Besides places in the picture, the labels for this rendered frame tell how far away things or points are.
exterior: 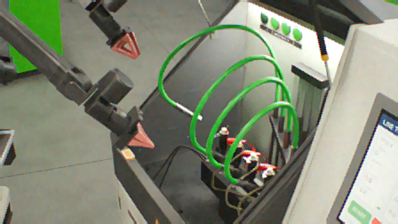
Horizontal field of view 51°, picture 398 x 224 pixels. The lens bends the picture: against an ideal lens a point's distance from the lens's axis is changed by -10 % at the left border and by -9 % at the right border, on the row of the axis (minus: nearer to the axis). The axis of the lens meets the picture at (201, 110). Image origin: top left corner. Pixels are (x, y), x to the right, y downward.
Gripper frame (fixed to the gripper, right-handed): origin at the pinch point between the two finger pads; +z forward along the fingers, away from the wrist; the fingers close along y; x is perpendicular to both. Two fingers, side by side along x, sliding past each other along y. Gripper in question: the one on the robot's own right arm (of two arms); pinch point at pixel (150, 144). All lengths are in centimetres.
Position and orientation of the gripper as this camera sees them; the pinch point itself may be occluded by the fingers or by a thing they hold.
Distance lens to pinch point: 116.3
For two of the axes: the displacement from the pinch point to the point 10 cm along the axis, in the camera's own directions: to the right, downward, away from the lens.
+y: 6.9, -7.1, -1.7
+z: 6.8, 5.4, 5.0
